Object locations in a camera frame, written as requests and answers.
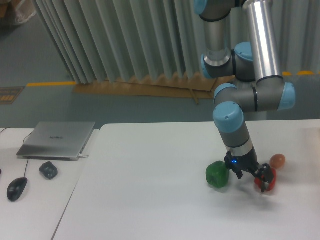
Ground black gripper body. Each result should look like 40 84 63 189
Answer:
224 147 260 175

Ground red bell pepper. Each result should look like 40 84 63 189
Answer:
254 168 277 192

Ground black computer mouse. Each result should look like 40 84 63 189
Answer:
6 177 28 202

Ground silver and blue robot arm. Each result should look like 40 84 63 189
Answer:
193 0 296 192

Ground green bell pepper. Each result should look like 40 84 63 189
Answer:
205 161 230 189

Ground brown egg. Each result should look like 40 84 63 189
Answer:
269 154 286 169

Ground brown cardboard sheet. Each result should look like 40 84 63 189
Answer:
73 72 225 104

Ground white usb plug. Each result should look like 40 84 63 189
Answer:
78 154 89 159

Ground small black gadget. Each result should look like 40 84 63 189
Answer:
39 161 58 180

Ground grey folding curtain screen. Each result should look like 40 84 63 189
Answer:
33 0 320 84

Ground silver closed laptop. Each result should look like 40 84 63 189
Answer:
16 121 96 160

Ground yellow black floor sign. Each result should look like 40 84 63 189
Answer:
0 86 25 105

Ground plastic wrapped cardboard boxes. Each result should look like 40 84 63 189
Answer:
0 0 37 28

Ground black mouse cable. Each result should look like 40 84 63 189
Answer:
0 127 35 179

